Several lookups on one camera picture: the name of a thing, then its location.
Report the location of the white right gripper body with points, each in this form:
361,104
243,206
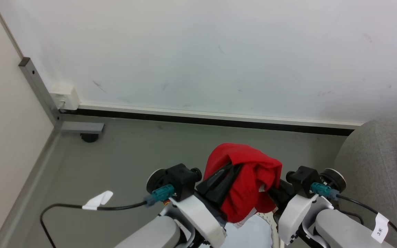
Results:
296,213

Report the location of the red garment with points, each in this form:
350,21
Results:
250,186

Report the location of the white perforated laundry basket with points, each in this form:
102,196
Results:
271,224

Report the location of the white wall outlet box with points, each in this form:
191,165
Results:
65,96

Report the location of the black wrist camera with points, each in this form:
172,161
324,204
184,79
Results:
179,179
303,179

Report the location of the black caster foot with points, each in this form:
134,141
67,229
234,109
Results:
89,137

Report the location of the grey metal frame post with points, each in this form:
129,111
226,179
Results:
40,89

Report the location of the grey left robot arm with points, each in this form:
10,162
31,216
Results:
157,234

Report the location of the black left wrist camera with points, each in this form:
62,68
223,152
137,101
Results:
179,179

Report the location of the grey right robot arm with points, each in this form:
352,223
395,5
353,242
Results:
343,230

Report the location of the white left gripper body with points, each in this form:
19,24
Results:
202,217

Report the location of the grey fabric sofa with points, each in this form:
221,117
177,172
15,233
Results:
374,155

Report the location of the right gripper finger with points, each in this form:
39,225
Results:
283,188

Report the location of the white and black baseboard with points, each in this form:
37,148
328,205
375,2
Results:
219,117

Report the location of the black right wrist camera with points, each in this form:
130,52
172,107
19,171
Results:
303,179

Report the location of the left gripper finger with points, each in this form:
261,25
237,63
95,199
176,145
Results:
227,187
215,179

